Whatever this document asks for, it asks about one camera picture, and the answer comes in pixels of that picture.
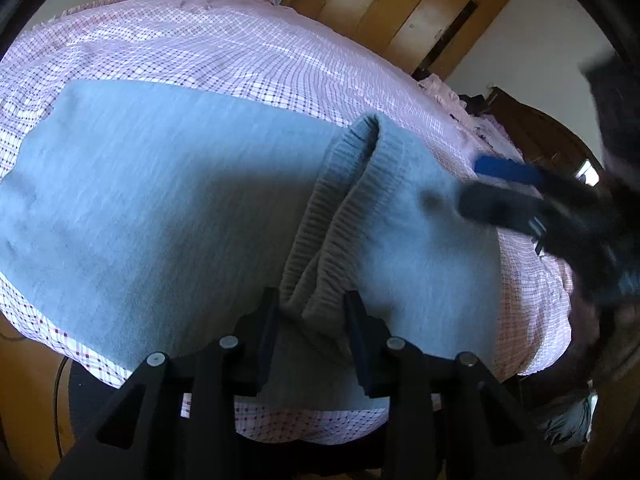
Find pink checkered bed sheet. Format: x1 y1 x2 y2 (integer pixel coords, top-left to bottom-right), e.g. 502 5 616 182
1 0 573 443

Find grey pants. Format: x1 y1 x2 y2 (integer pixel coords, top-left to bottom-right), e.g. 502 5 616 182
1 80 501 411

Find black floor cable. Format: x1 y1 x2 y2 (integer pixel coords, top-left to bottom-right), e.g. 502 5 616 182
52 353 74 461

